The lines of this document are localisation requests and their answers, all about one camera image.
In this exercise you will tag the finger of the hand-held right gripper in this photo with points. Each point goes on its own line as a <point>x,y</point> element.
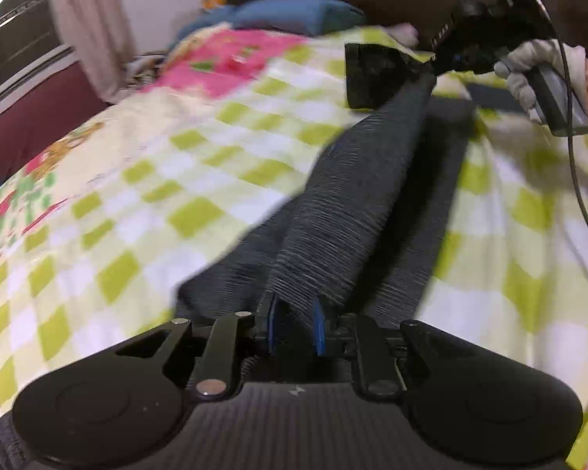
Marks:
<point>446,61</point>

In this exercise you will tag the window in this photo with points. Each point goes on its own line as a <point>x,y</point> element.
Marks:
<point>14,19</point>

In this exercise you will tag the green checkered printed blanket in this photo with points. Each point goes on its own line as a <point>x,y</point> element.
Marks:
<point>142,191</point>

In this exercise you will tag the dark grey pants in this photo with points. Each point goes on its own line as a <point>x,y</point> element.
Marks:
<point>353,196</point>

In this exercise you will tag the blue pillow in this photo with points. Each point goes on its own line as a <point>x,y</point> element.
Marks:
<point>284,15</point>

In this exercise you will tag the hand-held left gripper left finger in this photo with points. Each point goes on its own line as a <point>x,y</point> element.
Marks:
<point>270,324</point>

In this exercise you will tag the maroon bed frame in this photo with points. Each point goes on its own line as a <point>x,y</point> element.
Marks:
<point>34,117</point>

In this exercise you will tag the person's right hand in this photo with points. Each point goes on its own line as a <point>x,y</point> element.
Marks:
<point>534,58</point>

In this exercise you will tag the pale curtain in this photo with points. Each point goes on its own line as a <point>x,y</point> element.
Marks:
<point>94,24</point>

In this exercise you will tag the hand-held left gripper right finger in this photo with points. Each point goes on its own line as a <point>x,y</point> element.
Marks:
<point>317,329</point>

